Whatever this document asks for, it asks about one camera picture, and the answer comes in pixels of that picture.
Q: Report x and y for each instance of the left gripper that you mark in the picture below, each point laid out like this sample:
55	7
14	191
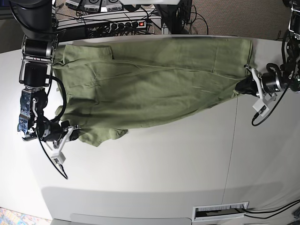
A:
264	97

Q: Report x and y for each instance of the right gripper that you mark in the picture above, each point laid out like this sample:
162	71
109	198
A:
62	138

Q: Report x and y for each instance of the green T-shirt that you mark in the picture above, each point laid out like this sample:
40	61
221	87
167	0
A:
111	88

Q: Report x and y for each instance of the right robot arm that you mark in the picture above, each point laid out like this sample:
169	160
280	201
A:
43	99

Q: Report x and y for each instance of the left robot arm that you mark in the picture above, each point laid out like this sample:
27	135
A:
278	78

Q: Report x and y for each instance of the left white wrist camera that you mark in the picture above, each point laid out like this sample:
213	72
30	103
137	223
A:
261	107

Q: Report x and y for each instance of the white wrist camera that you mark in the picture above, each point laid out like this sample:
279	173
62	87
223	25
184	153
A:
58	157
261	107

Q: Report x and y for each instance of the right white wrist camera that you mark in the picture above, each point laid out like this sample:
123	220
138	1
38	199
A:
58	157

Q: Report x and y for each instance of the table cable grommet slot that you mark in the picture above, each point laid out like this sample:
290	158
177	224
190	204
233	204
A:
219	212

